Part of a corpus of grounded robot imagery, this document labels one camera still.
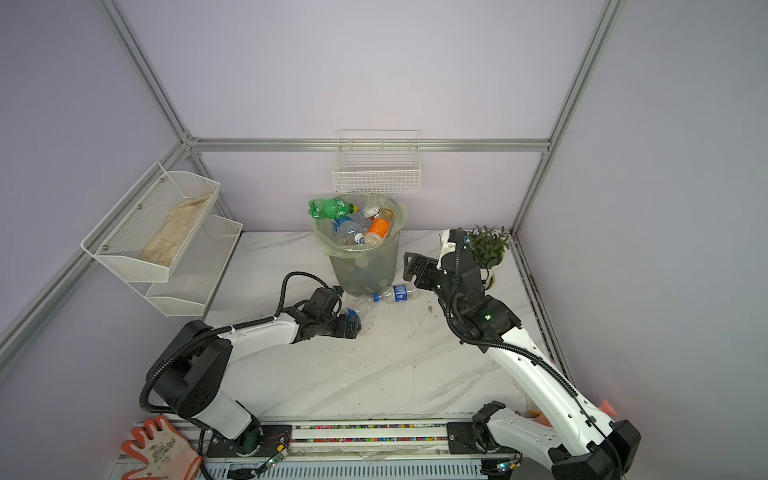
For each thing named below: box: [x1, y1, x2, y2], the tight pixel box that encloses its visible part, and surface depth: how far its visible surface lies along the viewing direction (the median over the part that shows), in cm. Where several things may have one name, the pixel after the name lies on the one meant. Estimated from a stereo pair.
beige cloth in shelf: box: [140, 193, 214, 267], surface depth 81 cm
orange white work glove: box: [122, 415, 203, 480], surface depth 72 cm
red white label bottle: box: [362, 204, 381, 220], surface depth 97 cm
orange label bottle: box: [364, 208, 395, 247], surface depth 86 cm
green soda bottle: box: [308, 198, 359, 219], surface depth 88 cm
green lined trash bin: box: [312, 193, 408, 297], surface depth 92 cm
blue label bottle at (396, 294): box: [373, 284, 419, 303], surface depth 100 cm
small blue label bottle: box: [345, 297, 376, 316], surface depth 97 cm
